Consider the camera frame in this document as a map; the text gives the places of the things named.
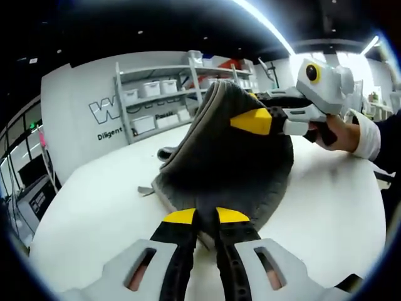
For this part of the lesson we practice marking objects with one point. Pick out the grey towel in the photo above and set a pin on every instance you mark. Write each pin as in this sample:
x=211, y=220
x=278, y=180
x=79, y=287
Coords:
x=225, y=163

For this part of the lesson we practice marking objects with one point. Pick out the person's right hand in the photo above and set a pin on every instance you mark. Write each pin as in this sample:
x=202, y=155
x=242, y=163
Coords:
x=343, y=135

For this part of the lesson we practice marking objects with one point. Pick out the short ceiling light strip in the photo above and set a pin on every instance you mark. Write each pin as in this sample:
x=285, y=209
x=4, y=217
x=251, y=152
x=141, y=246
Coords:
x=371, y=44

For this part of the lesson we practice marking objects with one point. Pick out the long ceiling light strip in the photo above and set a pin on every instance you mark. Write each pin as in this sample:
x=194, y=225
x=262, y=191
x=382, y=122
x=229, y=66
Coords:
x=266, y=25

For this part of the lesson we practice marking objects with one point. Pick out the grey metal shelf rack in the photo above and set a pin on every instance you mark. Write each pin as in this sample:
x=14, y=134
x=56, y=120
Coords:
x=185, y=91

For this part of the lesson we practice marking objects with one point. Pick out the group of white storage bins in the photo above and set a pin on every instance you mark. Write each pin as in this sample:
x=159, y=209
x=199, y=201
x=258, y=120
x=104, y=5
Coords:
x=152, y=89

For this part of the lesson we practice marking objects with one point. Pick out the pink tag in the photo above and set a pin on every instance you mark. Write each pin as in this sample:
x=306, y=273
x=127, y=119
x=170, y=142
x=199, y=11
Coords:
x=42, y=136

